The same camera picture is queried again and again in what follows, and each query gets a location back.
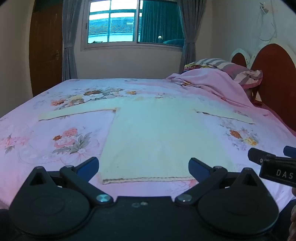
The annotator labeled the grey curtain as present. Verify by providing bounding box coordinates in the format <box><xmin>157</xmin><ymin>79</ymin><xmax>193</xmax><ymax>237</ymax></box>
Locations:
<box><xmin>178</xmin><ymin>0</ymin><xmax>197</xmax><ymax>73</ymax></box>
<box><xmin>61</xmin><ymin>0</ymin><xmax>82</xmax><ymax>82</ymax></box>

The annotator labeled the pink blanket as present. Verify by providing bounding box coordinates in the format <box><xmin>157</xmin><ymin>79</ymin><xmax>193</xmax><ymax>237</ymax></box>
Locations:
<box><xmin>165</xmin><ymin>68</ymin><xmax>278</xmax><ymax>116</ymax></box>

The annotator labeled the cream knit sweater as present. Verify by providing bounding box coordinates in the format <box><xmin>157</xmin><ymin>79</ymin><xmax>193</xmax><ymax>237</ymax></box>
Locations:
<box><xmin>38</xmin><ymin>97</ymin><xmax>254</xmax><ymax>185</ymax></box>

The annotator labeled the red wooden headboard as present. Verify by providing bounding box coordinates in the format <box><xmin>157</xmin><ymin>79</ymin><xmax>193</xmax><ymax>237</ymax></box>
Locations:
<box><xmin>231</xmin><ymin>43</ymin><xmax>296</xmax><ymax>133</ymax></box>

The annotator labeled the white hanging garment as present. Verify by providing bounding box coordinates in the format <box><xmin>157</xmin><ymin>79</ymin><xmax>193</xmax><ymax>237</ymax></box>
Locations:
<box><xmin>257</xmin><ymin>2</ymin><xmax>278</xmax><ymax>42</ymax></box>

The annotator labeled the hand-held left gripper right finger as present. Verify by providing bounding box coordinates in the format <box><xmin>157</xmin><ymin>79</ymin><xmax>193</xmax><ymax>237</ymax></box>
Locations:
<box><xmin>174</xmin><ymin>158</ymin><xmax>263</xmax><ymax>207</ymax></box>

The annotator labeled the teal curtain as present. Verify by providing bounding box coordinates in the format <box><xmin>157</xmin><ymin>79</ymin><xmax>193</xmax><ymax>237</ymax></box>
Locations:
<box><xmin>138</xmin><ymin>0</ymin><xmax>185</xmax><ymax>44</ymax></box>

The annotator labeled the striped pillow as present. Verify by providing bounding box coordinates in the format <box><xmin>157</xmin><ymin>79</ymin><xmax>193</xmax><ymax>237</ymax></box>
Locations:
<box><xmin>193</xmin><ymin>58</ymin><xmax>263</xmax><ymax>90</ymax></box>

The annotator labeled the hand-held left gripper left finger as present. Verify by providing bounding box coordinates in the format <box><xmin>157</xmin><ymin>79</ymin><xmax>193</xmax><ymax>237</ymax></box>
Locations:
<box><xmin>28</xmin><ymin>157</ymin><xmax>114</xmax><ymax>205</ymax></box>

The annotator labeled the colourful floral cloth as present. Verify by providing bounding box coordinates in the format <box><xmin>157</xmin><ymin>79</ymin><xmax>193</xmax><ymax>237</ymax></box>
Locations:
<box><xmin>183</xmin><ymin>63</ymin><xmax>214</xmax><ymax>71</ymax></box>

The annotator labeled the pink floral bed sheet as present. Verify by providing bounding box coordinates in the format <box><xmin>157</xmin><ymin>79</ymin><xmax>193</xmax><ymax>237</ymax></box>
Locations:
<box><xmin>0</xmin><ymin>77</ymin><xmax>296</xmax><ymax>210</ymax></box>

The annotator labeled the brown wooden door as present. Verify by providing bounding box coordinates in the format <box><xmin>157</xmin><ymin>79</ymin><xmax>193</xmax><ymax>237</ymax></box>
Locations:
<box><xmin>29</xmin><ymin>0</ymin><xmax>64</xmax><ymax>97</ymax></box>

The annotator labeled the window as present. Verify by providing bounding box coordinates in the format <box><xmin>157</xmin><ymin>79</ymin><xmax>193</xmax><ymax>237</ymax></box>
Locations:
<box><xmin>80</xmin><ymin>0</ymin><xmax>186</xmax><ymax>51</ymax></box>

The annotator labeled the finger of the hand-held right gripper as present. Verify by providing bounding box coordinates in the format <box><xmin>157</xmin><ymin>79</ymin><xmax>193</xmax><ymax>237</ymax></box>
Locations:
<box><xmin>248</xmin><ymin>148</ymin><xmax>275</xmax><ymax>165</ymax></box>
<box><xmin>283</xmin><ymin>146</ymin><xmax>296</xmax><ymax>158</ymax></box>

